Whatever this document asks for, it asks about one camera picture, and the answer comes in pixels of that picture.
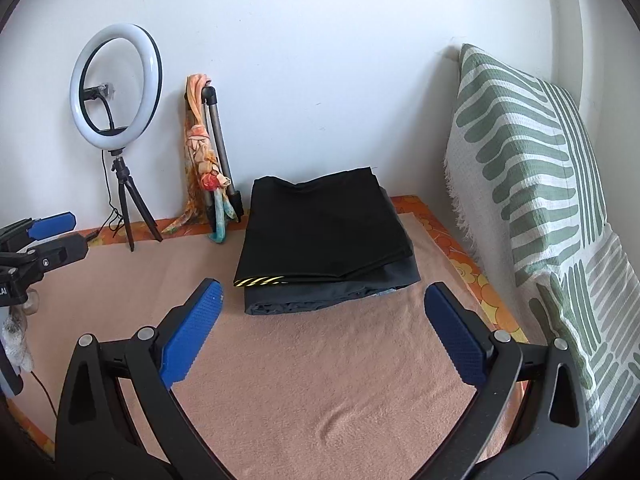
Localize small black tripod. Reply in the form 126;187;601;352
107;149;163;252

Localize thin black cable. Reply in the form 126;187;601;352
29;369;59;422

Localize peach blanket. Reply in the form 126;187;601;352
20;212;521;480

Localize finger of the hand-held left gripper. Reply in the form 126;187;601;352
20;232;91;277
0;212;77;252

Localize black ring light cable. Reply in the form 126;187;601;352
99;150;127;237

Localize green patterned white pillow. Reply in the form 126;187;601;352
442;42;640;461

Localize folded grey stand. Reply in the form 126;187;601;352
200;86;244;223

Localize white ring light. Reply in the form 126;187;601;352
69;22;163;152

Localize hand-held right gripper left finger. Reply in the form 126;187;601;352
54;277;224;480

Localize stack of folded grey clothes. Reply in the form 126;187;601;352
243;185;422;317

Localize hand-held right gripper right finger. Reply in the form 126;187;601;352
424;281;591;480

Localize black pants with yellow stripes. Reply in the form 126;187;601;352
233;166;415;288

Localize orange patterned scarf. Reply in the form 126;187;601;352
160;74;241;246

